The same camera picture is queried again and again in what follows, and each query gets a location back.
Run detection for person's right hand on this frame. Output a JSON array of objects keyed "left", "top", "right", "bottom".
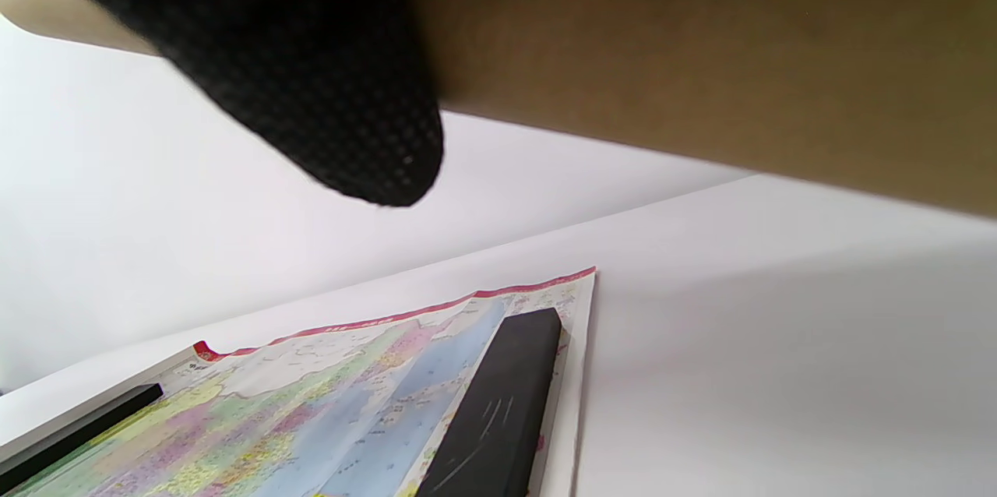
[{"left": 23, "top": 0, "right": 445, "bottom": 208}]

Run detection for colourful paper map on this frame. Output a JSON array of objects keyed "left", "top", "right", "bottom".
[{"left": 16, "top": 267, "right": 599, "bottom": 497}]

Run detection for black bar paperweight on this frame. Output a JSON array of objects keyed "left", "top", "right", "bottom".
[
  {"left": 0, "top": 383, "right": 164, "bottom": 492},
  {"left": 417, "top": 308, "right": 563, "bottom": 497}
]

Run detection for brown cardboard mailing tube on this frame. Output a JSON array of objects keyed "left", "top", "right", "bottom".
[{"left": 0, "top": 0, "right": 997, "bottom": 217}]

